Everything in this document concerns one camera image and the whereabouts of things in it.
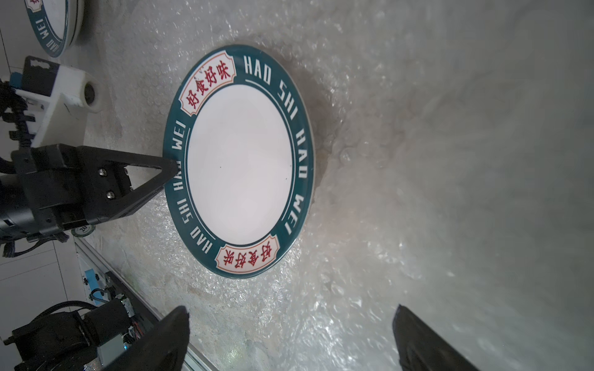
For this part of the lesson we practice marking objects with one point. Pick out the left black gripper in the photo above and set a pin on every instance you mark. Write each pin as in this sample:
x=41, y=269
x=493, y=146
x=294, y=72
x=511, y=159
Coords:
x=41, y=197

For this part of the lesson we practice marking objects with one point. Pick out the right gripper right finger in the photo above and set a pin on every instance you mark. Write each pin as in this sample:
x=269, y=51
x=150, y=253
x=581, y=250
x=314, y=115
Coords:
x=421, y=348

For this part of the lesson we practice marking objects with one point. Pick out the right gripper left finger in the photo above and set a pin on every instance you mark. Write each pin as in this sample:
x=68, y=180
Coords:
x=162, y=348

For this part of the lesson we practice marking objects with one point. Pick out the green rimmed plate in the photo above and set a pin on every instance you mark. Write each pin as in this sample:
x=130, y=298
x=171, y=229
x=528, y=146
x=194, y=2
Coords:
x=240, y=135
x=56, y=24

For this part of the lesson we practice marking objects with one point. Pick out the bubble wrap sheet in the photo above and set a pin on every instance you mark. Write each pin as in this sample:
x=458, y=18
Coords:
x=454, y=149

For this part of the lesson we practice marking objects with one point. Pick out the green patterned roll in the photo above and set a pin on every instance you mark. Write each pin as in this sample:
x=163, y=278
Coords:
x=83, y=231

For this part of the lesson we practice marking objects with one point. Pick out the blue connector clip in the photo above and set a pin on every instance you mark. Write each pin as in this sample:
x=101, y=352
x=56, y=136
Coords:
x=93, y=281

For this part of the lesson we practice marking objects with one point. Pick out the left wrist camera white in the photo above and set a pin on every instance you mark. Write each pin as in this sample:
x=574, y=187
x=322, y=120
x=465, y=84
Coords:
x=61, y=99

